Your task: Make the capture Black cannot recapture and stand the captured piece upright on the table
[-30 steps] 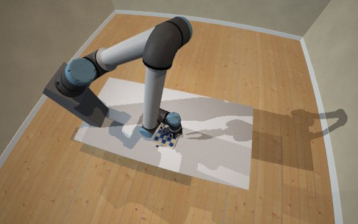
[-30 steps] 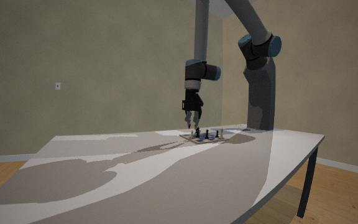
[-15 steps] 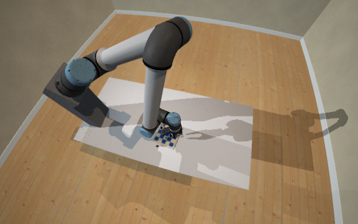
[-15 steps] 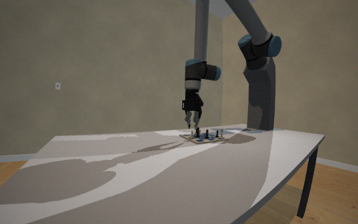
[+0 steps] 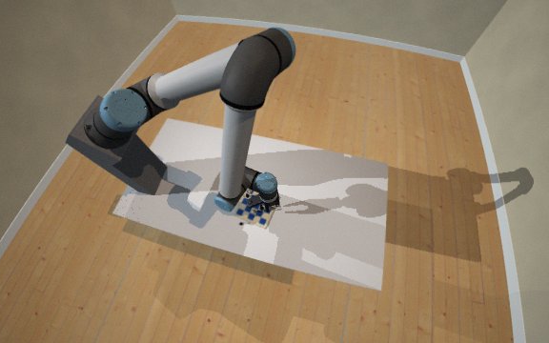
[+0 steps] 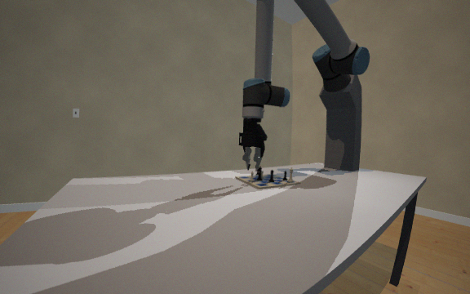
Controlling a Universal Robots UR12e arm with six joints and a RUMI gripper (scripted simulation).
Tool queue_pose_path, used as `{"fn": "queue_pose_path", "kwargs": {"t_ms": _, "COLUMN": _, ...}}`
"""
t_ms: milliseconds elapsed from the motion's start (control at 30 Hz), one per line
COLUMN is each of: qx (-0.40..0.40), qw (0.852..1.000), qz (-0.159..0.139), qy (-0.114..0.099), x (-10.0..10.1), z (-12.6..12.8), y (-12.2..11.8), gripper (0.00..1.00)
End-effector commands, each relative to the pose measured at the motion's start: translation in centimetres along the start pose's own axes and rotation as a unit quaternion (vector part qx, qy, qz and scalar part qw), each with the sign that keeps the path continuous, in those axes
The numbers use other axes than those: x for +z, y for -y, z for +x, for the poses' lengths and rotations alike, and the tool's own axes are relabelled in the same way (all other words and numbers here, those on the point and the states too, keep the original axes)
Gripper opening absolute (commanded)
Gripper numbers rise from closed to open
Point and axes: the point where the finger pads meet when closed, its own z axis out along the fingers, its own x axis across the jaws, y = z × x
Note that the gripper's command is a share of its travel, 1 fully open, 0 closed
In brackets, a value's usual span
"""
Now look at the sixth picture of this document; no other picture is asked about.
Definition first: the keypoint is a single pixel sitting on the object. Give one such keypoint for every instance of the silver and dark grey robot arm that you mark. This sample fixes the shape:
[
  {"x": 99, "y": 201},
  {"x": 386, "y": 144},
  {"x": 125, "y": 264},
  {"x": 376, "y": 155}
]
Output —
[{"x": 334, "y": 70}]

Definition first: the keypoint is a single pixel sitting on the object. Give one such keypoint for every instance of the blue and tan chessboard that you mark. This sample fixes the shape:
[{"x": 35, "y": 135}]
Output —
[{"x": 264, "y": 184}]

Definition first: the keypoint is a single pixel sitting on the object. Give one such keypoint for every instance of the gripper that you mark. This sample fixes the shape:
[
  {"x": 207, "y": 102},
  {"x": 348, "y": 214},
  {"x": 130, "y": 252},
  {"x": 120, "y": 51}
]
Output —
[{"x": 252, "y": 140}]

